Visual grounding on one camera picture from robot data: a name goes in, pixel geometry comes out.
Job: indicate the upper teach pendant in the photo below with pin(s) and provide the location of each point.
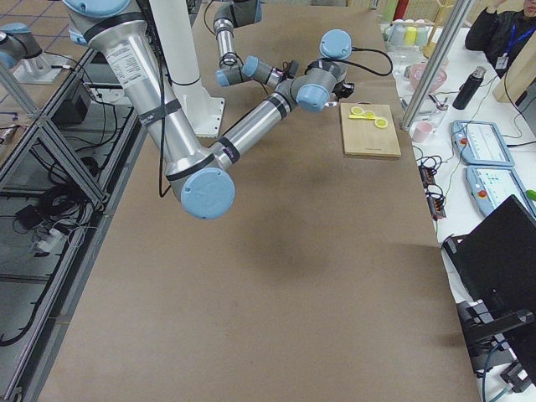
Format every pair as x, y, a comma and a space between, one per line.
480, 143

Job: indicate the teach pendant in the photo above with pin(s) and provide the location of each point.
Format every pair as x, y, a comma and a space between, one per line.
491, 185
480, 143

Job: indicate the bamboo cutting board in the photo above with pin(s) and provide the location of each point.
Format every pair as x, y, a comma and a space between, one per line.
361, 138

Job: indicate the yellow plastic knife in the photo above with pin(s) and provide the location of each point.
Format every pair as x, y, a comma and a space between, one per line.
362, 117

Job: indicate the black laptop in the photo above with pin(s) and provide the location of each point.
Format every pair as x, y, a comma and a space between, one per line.
496, 261

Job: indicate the lower teach pendant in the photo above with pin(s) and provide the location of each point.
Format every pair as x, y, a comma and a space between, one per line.
491, 185

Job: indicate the pink cup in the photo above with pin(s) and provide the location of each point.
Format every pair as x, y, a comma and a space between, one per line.
422, 130

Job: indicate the lemon slice upper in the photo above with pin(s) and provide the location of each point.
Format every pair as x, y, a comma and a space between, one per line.
356, 110

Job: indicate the lemon slice lower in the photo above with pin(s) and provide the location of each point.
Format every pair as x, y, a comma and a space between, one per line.
381, 123

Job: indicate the black thermos bottle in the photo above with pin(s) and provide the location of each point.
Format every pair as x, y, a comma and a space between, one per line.
469, 88

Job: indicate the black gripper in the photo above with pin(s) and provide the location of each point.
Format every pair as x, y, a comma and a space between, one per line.
346, 88
291, 69

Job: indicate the person in black jacket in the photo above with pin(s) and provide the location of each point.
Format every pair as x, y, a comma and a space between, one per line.
501, 36

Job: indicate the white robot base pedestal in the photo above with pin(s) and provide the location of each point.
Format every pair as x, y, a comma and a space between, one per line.
173, 25

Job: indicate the aluminium frame post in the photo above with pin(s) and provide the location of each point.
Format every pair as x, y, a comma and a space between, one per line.
448, 34

